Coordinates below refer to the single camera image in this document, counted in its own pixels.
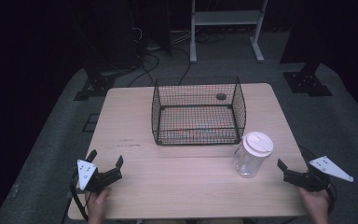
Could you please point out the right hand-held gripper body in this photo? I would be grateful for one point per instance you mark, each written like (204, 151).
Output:
(313, 177)

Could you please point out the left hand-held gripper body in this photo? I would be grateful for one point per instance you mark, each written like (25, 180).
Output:
(88, 175)

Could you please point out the person's right hand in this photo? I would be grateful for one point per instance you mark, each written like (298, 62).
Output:
(316, 205)

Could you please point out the person's left hand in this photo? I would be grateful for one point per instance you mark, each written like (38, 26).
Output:
(97, 205)

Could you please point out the clear jar with white lid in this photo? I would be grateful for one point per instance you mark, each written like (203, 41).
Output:
(253, 155)

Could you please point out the black stand base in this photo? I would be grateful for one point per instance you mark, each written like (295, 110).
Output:
(306, 82)
(98, 84)

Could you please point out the small dark round object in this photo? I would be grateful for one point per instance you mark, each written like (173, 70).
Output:
(221, 96)

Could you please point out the white metal stand frame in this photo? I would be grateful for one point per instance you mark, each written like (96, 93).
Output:
(227, 18)

